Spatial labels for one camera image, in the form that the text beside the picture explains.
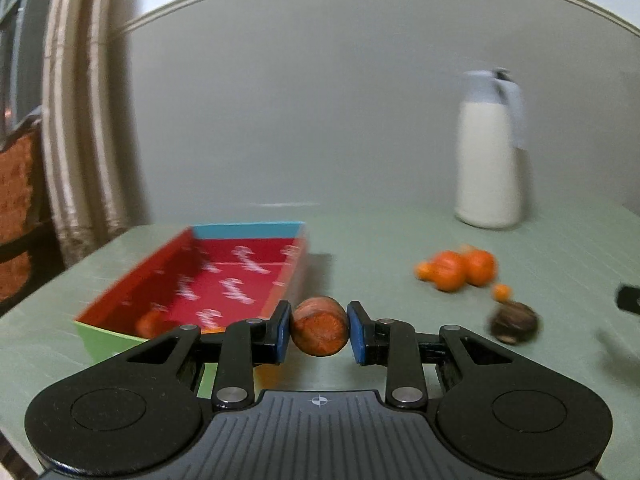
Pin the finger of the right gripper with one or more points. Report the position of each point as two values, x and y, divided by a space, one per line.
628 299

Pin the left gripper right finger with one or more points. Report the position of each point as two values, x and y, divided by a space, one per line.
394 345

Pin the wooden sofa orange cushion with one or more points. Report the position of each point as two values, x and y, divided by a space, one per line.
30 253

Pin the large orange left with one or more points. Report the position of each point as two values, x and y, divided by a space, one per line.
448 271

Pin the large orange right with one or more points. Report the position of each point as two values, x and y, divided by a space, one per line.
481 267

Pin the orange carrot piece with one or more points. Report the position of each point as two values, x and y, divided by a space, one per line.
319 326

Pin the beige satin curtain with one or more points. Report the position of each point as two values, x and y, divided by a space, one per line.
90 154

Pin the green checked tablecloth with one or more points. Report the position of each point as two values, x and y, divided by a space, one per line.
566 263

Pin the small kumquat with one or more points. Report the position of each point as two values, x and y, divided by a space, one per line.
423 271
501 293

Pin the orange fruit in box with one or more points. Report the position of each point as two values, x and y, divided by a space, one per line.
152 324

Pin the small kumquat front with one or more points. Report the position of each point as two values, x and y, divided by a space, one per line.
501 293

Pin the white thermos jug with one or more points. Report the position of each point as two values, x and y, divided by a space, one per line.
490 132

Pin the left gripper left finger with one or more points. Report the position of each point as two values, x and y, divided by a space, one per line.
245 345

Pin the colourful cardboard box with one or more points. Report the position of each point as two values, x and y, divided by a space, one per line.
210 275

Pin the window with frame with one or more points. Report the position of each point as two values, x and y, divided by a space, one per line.
23 26

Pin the large orange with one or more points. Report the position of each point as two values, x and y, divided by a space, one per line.
481 267
448 271

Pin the dark brown wrinkled fruit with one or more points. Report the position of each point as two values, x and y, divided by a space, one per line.
514 323

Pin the small kumquat left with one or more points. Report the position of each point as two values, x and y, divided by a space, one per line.
423 271

